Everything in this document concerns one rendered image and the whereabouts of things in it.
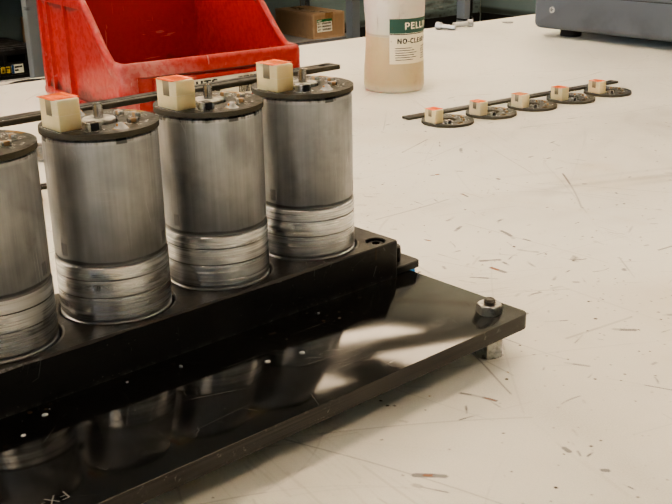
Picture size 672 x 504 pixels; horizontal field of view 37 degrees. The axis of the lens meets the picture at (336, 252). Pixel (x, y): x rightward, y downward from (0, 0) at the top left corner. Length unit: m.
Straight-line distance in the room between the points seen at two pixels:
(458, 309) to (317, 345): 0.04
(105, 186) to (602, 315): 0.14
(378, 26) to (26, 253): 0.38
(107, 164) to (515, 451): 0.10
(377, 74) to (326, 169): 0.32
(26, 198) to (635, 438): 0.13
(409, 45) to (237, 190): 0.34
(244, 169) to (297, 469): 0.07
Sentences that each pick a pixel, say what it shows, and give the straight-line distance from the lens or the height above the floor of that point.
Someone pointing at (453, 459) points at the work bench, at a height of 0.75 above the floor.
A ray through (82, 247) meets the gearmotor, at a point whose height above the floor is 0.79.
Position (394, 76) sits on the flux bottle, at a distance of 0.56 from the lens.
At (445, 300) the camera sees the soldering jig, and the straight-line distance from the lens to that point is 0.25.
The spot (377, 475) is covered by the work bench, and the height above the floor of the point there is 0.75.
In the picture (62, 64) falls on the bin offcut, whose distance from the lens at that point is 0.57.
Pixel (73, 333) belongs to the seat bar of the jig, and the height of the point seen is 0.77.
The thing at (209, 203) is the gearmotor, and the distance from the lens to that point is 0.23.
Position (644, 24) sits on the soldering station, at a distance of 0.73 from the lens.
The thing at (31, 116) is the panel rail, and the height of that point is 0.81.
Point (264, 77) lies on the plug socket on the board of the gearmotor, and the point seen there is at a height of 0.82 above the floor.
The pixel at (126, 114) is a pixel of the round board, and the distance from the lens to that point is 0.23.
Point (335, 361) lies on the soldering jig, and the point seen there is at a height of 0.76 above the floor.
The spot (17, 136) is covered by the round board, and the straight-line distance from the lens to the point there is 0.21.
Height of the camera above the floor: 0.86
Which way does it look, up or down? 20 degrees down
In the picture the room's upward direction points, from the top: 1 degrees counter-clockwise
